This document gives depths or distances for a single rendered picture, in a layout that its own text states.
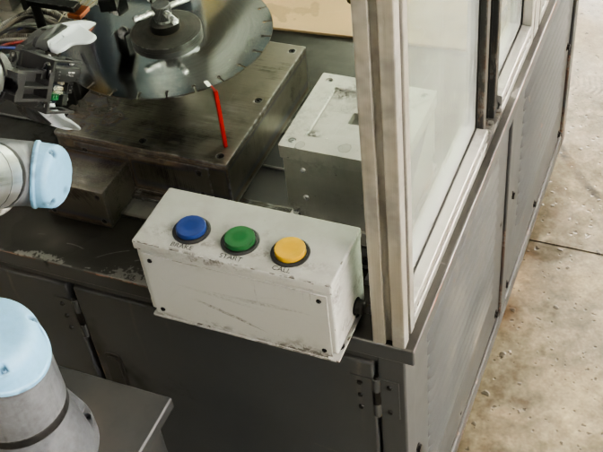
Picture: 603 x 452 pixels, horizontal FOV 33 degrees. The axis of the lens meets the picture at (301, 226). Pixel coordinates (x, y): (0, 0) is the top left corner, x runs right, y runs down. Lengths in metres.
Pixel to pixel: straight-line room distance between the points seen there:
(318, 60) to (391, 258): 0.70
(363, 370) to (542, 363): 0.91
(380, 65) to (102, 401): 0.59
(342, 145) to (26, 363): 0.54
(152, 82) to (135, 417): 0.49
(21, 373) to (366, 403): 0.56
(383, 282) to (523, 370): 1.05
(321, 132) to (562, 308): 1.11
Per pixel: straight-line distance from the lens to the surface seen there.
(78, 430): 1.29
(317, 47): 1.91
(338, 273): 1.26
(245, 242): 1.29
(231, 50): 1.56
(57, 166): 1.18
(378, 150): 1.14
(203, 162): 1.52
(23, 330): 1.18
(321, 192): 1.47
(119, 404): 1.37
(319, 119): 1.48
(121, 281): 1.52
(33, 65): 1.37
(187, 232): 1.32
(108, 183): 1.57
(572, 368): 2.32
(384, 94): 1.08
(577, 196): 2.70
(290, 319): 1.32
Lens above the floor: 1.81
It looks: 44 degrees down
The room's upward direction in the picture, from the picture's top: 7 degrees counter-clockwise
